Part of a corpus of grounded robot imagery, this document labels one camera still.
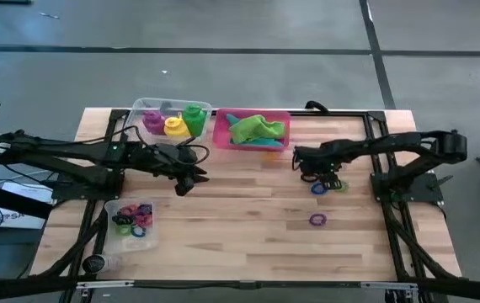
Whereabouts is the white printed cardboard box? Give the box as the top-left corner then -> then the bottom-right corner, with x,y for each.
0,181 -> 52,231

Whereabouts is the black left camera cable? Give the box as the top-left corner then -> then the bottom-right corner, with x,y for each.
179,136 -> 211,167

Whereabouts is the black cable loop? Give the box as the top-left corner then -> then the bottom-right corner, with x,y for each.
304,99 -> 330,115

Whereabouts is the large clear plastic bin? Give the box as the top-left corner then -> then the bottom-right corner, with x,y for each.
131,97 -> 214,145

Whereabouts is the yellow sports bottle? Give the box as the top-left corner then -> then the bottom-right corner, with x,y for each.
163,112 -> 192,139

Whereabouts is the pink plastic tray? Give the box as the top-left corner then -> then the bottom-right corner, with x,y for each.
211,108 -> 292,152

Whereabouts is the white drink can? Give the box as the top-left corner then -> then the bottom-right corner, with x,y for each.
81,253 -> 122,275

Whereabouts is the small clear plastic container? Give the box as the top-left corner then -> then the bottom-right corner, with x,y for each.
104,198 -> 160,254

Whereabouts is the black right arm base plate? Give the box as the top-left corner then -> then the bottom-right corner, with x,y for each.
369,170 -> 446,204

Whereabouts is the lime green microfibre cloth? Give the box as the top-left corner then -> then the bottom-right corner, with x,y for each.
227,114 -> 287,145

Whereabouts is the black aluminium rig frame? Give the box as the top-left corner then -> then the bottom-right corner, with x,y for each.
0,108 -> 480,303

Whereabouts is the teal microfibre cloth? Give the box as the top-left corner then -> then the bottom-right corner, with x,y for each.
226,113 -> 286,149

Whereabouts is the green sports bottle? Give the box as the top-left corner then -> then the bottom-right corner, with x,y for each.
181,103 -> 208,137

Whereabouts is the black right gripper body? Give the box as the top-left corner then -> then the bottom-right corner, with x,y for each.
292,141 -> 344,180

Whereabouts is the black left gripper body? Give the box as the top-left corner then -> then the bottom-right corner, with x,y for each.
149,141 -> 202,178

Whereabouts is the silver aluminium rail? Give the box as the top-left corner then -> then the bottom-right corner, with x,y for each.
75,280 -> 136,290
360,280 -> 419,290

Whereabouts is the magenta sports bottle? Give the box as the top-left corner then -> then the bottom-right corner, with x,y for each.
141,109 -> 167,136

